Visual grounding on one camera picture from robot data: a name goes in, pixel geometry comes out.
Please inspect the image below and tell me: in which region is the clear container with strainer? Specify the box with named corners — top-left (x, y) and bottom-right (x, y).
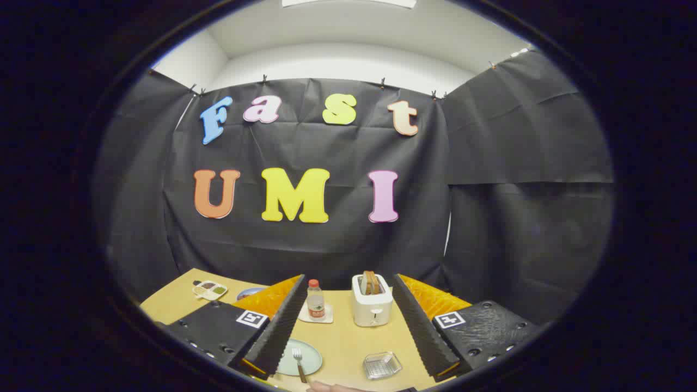
top-left (363, 351), bottom-right (403, 380)

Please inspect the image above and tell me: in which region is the white toaster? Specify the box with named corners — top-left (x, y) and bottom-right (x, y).
top-left (352, 274), bottom-right (394, 327)

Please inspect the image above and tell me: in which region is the light green plate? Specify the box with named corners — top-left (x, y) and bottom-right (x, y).
top-left (275, 339), bottom-right (323, 377)

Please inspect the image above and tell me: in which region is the clear water bottle red cap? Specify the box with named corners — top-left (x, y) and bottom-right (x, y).
top-left (306, 279), bottom-right (326, 321)

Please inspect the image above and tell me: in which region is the white divided sauce dish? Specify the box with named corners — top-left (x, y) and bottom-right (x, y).
top-left (192, 280), bottom-right (228, 301)

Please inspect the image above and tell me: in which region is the ceiling light panel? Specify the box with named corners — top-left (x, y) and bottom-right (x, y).
top-left (282, 0), bottom-right (417, 9)

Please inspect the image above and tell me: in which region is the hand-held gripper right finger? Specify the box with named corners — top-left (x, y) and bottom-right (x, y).
top-left (392, 273), bottom-right (545, 383)

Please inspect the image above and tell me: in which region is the wooden handled fork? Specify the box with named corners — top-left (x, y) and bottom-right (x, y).
top-left (292, 348), bottom-right (308, 383)

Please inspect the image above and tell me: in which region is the white square coaster tray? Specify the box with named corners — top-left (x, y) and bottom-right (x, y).
top-left (298, 301), bottom-right (334, 324)

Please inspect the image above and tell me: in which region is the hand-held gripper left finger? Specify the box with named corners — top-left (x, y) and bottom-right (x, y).
top-left (161, 274), bottom-right (309, 381)

